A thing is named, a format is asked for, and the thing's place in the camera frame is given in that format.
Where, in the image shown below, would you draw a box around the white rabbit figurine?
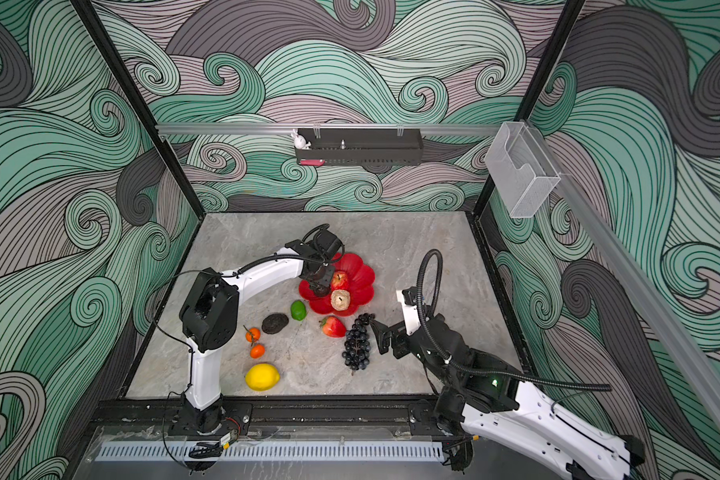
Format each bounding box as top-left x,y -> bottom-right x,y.
290,129 -> 311,150

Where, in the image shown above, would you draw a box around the aluminium wall rail back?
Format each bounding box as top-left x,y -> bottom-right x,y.
155,122 -> 501,137

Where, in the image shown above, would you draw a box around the lower orange cherry tomato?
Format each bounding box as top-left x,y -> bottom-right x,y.
249,343 -> 266,359

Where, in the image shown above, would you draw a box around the upper orange cherry tomato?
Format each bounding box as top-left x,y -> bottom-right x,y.
245,327 -> 261,344

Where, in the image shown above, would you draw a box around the dark fake avocado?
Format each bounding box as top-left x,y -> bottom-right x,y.
261,313 -> 290,335

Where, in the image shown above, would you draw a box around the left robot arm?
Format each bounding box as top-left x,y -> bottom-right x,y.
179,224 -> 345,436

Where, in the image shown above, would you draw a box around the yellow fake lemon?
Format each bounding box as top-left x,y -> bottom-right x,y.
244,363 -> 281,392

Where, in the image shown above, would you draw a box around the cream fake pear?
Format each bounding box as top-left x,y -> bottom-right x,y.
330,289 -> 351,312

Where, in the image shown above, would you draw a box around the pink object on shelf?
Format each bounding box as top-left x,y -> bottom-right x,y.
299,159 -> 325,167

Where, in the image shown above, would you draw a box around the aluminium wall rail right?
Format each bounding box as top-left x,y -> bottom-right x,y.
527,124 -> 720,431

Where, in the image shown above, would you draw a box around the clear acrylic wall box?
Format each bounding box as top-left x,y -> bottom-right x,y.
485,121 -> 561,219

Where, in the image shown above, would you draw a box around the red flower-shaped fruit bowl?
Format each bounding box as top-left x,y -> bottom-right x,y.
298,253 -> 376,317

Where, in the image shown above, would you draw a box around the orange cherry tomato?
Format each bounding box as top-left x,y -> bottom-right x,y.
249,343 -> 266,359
245,327 -> 261,344

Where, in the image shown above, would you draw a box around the white slotted cable duct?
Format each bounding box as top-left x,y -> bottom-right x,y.
95,441 -> 444,463

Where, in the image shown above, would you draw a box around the small yellow fake pear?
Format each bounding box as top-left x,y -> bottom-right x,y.
330,270 -> 350,290

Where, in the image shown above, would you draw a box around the aluminium wall rail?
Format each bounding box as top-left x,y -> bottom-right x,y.
155,122 -> 501,137
527,124 -> 720,431

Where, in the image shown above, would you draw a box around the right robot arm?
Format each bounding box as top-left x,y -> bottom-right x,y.
367,316 -> 646,479

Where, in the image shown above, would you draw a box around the red fake strawberry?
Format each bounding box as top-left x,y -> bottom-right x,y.
320,316 -> 347,338

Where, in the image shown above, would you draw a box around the dark purple fake grapes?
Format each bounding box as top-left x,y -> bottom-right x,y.
342,313 -> 375,371

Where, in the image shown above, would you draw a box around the green fake lime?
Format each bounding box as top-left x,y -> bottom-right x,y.
290,300 -> 307,321

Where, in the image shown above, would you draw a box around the black wall shelf tray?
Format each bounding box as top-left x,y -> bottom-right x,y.
294,129 -> 424,170

